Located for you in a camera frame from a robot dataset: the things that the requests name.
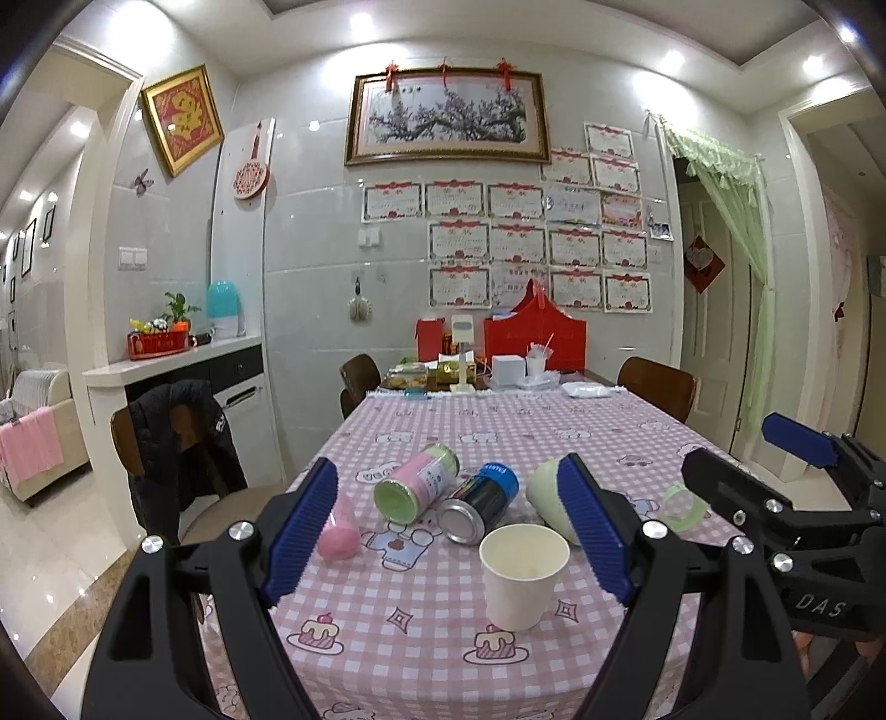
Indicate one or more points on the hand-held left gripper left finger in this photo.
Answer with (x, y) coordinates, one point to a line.
(304, 536)

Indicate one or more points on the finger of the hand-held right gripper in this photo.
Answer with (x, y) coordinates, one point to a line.
(803, 437)
(727, 484)

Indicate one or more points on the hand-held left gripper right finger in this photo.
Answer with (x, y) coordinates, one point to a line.
(595, 536)

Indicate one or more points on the white paper cup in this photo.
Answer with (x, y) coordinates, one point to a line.
(516, 588)

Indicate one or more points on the pink plastic cup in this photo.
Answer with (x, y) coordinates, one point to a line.
(339, 543)

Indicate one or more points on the pale green cup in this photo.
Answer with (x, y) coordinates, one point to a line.
(547, 495)

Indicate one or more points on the cup of straws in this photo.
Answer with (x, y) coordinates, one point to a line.
(536, 363)

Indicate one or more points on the green tape roll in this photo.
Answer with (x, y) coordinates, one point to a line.
(664, 500)

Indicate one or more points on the brown wooden chair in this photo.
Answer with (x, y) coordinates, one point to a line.
(654, 389)
(361, 374)
(228, 514)
(351, 403)

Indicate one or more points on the blue and black can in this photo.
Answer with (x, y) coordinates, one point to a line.
(481, 498)

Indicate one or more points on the white door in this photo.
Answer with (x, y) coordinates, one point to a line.
(720, 346)

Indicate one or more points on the black jacket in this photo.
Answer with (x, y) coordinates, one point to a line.
(214, 450)

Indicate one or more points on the green and pink canister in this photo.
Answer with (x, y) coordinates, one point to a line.
(419, 481)

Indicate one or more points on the green lace curtain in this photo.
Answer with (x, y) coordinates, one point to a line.
(758, 311)

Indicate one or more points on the pink checkered tablecloth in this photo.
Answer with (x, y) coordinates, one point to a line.
(415, 623)

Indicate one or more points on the clear plastic bag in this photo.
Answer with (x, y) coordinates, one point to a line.
(588, 390)

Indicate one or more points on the white counter cabinet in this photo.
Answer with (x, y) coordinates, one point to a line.
(235, 398)

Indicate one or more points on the tray of snacks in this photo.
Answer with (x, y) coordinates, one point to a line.
(407, 379)

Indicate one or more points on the white square box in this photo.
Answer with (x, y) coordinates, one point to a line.
(507, 370)

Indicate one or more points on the red diamond door decoration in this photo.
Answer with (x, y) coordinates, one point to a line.
(702, 264)

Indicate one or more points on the large red gift bag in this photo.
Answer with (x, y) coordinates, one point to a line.
(536, 339)

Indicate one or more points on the small red box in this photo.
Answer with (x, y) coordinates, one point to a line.
(430, 340)

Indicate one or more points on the hanging white brush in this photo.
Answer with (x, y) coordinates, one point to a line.
(358, 308)

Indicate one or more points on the blue and white humidifier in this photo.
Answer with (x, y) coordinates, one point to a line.
(225, 308)

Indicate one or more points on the red planter box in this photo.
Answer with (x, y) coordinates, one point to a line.
(158, 344)

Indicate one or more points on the white desk lamp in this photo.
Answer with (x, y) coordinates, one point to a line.
(462, 332)

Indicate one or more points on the small potted plant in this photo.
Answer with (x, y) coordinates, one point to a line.
(176, 308)

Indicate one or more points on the beige sofa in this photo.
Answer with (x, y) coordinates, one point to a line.
(48, 471)

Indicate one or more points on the pink towel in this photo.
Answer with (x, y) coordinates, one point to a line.
(31, 443)

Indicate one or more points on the framed red gold picture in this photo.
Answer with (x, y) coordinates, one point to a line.
(183, 118)

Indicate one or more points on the framed plum blossom painting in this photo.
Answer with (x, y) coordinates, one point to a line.
(446, 118)

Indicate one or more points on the small wall photo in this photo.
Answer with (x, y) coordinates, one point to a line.
(659, 228)

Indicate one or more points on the white wall socket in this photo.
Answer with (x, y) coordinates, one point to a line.
(369, 239)

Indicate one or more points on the wall of framed certificates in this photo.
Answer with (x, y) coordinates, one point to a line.
(516, 242)

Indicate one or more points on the white light switch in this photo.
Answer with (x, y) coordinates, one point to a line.
(133, 258)

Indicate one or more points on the round red wall ornament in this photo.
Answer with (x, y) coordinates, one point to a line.
(250, 176)

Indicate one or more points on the butterfly wall decal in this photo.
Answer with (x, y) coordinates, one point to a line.
(143, 180)

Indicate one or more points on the black hallway picture frame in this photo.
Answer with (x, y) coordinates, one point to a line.
(48, 223)
(28, 248)

